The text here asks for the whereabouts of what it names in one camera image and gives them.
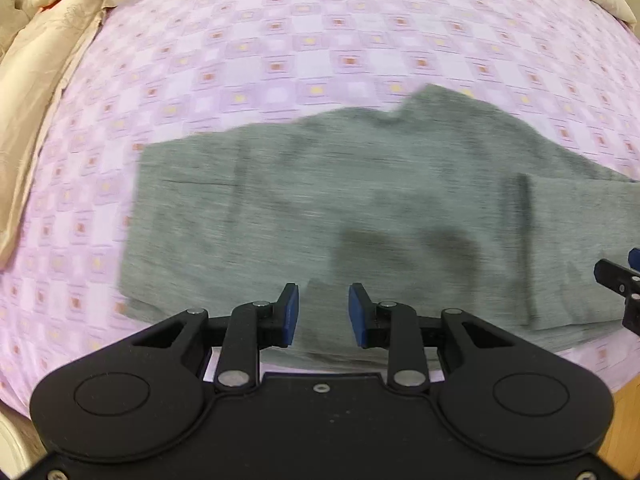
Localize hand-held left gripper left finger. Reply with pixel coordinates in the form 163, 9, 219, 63
131, 282, 301, 392

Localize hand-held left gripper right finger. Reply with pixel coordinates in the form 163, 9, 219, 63
348, 282, 519, 392

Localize grey pants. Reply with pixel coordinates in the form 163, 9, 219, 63
117, 84, 640, 374

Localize purple checkered bed sheet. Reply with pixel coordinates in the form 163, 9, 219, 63
0, 0, 640, 411

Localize beige satin pillow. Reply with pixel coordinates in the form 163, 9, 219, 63
0, 0, 127, 270

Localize cream wooden bed frame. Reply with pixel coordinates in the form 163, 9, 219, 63
0, 402, 47, 478

